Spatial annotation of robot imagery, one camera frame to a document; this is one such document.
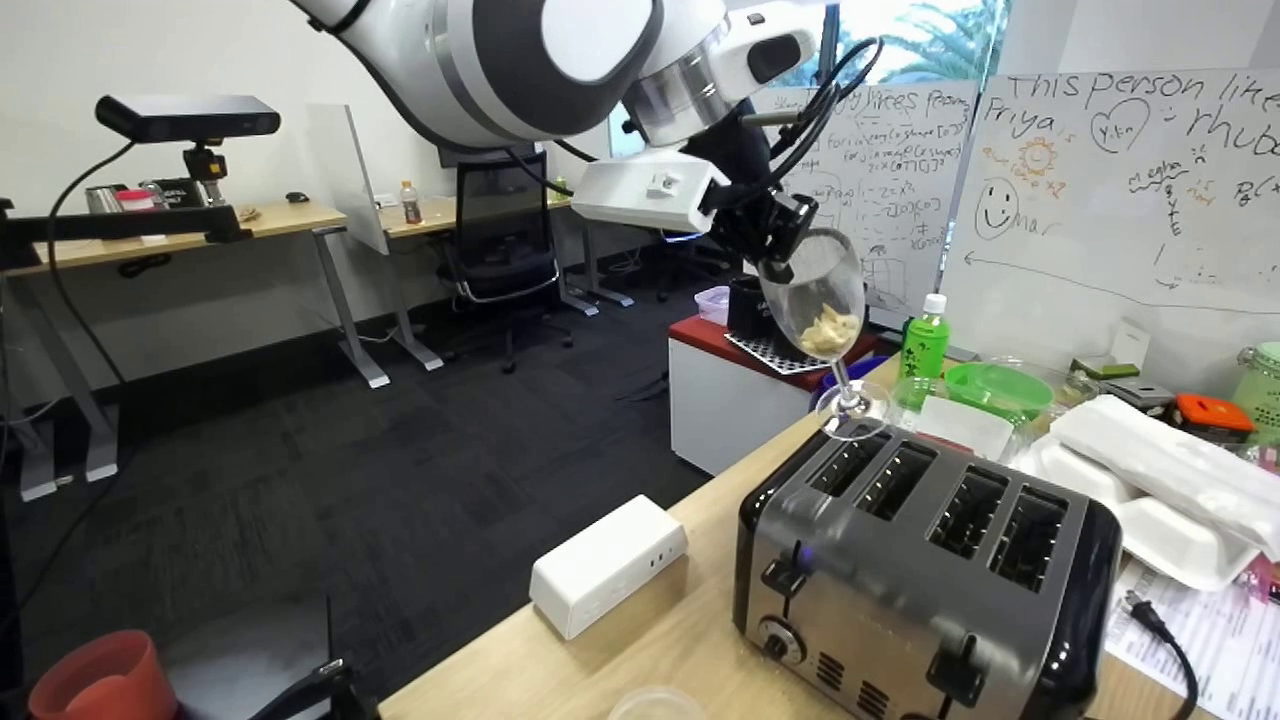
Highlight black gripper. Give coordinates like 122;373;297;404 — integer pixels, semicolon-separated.
693;111;850;297

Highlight clear wine glass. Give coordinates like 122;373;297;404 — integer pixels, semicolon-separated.
761;227;890;449

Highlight nut pieces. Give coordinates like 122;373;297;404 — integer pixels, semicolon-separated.
795;299;866;361

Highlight whiteboard with scribbled notes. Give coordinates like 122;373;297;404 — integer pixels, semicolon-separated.
785;76;983;332

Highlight green drink bottle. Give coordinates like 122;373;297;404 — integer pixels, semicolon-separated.
892;291;958;415

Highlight clear plastic tray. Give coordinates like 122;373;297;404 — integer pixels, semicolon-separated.
892;390;1020;466

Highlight green lidded container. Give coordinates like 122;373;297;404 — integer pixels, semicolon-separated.
939;354;1060;433

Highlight blue palm picture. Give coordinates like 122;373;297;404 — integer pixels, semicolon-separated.
816;0;1018;91

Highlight black office chair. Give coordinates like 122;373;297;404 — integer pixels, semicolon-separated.
438;144;571;377

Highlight green flat packet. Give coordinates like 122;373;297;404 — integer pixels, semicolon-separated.
1063;354;1145;385

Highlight whiteboard with smiley drawings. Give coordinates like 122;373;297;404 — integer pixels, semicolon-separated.
936;63;1280;394

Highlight small white foam container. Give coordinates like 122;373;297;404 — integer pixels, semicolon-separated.
1007;435;1138;513

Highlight silver four-slot toaster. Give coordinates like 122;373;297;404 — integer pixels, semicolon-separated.
732;424;1129;720

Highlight small grey device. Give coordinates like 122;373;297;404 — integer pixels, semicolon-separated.
1106;377;1179;415

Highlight white rectangular box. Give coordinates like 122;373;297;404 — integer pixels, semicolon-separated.
527;490;693;642

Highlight large white foam container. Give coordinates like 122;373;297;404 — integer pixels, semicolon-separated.
1052;390;1280;557

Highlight orange tool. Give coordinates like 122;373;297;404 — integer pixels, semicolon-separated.
1172;386;1262;439

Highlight translucent desk divider panel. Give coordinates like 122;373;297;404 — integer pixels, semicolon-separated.
297;100;394;258

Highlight pale green plastic jar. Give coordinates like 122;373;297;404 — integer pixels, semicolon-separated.
1232;336;1280;453

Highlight printed paper sheets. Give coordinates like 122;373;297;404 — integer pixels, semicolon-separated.
1101;550;1280;720

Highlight red and black box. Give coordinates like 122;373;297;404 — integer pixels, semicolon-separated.
84;177;203;219

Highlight red plastic cup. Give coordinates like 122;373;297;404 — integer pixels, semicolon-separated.
25;629;182;720

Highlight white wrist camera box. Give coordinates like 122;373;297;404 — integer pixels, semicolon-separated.
570;147;736;230

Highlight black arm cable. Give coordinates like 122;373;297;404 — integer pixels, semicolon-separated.
765;30;892;204

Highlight black toaster power cable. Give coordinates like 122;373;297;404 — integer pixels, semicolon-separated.
1121;586;1203;720

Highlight black stereo camera bar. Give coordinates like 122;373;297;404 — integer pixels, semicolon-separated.
94;91;283;147

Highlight black camera support arm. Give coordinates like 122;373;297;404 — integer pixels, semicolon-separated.
0;136;259;272

